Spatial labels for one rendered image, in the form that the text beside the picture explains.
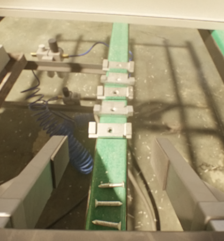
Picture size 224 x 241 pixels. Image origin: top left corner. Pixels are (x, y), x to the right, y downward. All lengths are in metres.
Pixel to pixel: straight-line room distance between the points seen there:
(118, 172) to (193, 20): 0.36
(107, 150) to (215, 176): 1.12
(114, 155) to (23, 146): 1.14
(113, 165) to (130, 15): 0.32
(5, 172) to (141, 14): 1.13
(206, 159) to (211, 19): 0.98
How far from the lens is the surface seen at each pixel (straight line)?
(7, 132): 1.41
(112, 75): 0.26
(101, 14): 0.42
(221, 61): 0.40
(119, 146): 0.19
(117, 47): 0.33
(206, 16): 0.47
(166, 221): 1.08
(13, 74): 0.75
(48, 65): 0.83
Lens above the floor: 1.03
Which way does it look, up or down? 54 degrees down
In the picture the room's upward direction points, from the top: 2 degrees clockwise
